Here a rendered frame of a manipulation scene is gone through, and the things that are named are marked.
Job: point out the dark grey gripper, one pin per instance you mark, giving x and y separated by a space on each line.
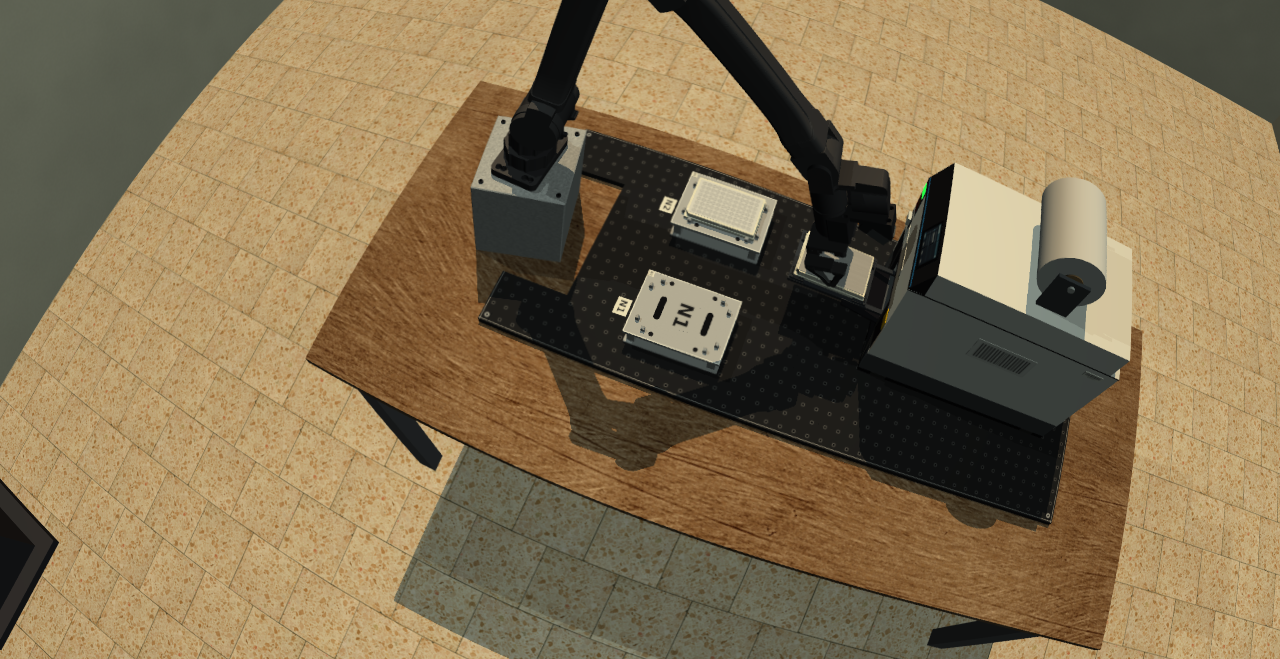
817 243

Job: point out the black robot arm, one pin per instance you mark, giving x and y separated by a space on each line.
801 127

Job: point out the cream multi-well plate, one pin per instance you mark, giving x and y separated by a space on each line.
725 208

